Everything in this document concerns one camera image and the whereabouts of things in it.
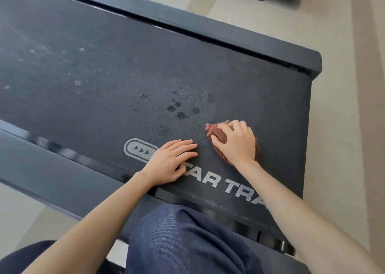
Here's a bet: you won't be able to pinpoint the person's left forearm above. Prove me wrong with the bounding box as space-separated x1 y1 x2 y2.
22 171 156 274

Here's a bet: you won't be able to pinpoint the brown cleaning cloth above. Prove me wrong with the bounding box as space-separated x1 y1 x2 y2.
205 120 261 167

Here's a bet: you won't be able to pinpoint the grey treadmill with red label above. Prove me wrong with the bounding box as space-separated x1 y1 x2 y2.
0 0 323 274

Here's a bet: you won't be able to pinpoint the person's right hand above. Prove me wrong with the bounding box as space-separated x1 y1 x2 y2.
210 119 257 169

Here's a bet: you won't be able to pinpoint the person's right forearm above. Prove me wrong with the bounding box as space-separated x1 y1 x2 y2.
237 159 385 274

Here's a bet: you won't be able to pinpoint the person's dark blue trousers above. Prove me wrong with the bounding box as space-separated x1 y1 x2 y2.
0 204 265 274

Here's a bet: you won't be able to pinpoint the person's left hand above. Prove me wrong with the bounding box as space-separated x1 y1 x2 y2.
140 139 199 188

